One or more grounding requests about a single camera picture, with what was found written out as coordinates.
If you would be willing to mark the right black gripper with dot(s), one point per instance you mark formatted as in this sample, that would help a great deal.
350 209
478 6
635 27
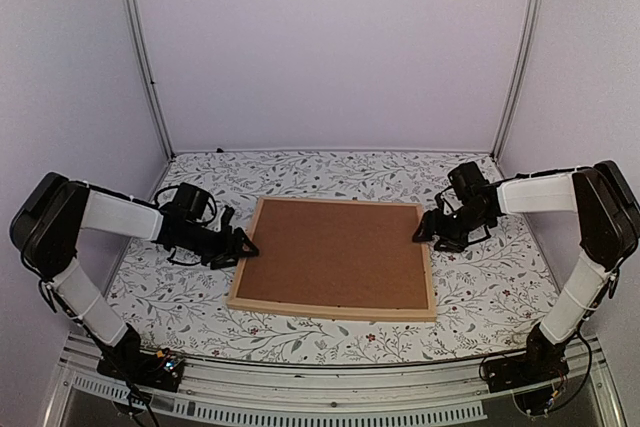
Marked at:
431 223

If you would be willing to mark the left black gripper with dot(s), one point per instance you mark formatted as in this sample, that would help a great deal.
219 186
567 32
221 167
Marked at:
230 251

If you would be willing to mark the brown backing board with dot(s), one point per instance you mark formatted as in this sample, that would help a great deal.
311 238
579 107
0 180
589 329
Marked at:
335 257

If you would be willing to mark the wooden picture frame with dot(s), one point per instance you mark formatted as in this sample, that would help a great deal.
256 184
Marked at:
240 302

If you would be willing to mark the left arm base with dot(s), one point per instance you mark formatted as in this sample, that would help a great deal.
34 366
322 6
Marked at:
162 370

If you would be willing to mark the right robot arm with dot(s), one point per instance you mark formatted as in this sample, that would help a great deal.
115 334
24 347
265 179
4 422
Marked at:
608 218

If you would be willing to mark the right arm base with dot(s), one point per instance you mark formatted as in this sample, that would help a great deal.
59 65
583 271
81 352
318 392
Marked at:
525 372

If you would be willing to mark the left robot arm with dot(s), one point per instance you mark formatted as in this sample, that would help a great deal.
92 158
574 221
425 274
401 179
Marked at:
47 227

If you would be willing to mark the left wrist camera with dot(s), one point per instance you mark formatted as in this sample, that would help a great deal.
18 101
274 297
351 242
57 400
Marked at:
226 218

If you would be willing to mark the front aluminium rail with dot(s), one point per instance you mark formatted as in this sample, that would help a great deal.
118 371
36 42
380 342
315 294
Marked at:
215 392

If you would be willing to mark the right aluminium post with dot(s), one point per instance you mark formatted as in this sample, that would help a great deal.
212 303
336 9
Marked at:
531 16

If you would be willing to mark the aluminium post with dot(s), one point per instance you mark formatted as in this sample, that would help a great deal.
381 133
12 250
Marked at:
531 16
135 26

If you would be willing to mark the left aluminium post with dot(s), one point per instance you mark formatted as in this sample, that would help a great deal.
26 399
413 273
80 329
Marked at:
135 26

